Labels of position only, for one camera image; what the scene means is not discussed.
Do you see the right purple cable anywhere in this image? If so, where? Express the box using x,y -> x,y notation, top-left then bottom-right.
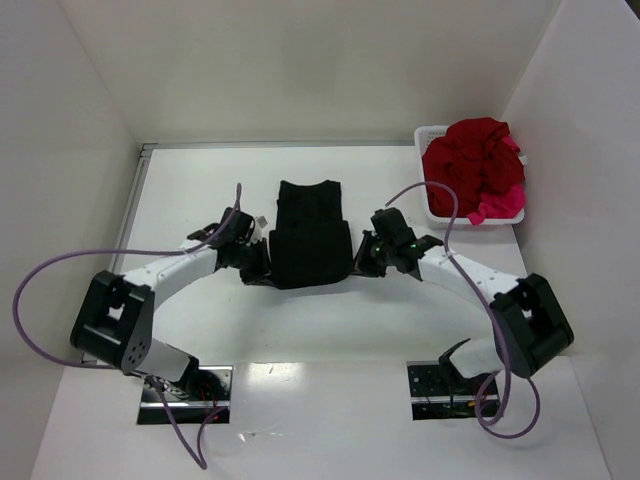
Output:
384,180 -> 542,440

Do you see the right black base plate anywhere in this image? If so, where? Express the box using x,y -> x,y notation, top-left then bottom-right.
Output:
407,362 -> 488,421

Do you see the black t shirt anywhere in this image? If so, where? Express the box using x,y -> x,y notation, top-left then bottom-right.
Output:
268,180 -> 353,290

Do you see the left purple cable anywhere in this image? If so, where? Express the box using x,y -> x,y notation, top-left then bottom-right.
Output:
12,182 -> 246,471

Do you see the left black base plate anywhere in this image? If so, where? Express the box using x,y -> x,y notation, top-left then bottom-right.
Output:
136,366 -> 233,425

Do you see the purple cable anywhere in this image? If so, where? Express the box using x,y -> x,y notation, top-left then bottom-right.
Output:
384,180 -> 542,440
12,182 -> 246,471

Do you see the pink t shirt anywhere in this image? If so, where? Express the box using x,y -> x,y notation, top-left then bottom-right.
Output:
467,134 -> 526,226

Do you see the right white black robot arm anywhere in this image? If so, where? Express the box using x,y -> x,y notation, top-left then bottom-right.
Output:
354,208 -> 575,381

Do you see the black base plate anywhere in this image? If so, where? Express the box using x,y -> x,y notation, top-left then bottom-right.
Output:
407,362 -> 488,421
136,366 -> 233,425

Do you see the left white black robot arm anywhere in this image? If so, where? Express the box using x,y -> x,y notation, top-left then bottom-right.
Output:
70,207 -> 270,398

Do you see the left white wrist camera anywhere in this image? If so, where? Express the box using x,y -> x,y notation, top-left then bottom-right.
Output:
250,216 -> 268,243

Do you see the dark red t shirt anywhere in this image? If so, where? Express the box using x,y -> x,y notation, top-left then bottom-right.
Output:
422,117 -> 526,219

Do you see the white plastic basket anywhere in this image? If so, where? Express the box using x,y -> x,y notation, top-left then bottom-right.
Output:
413,123 -> 527,232

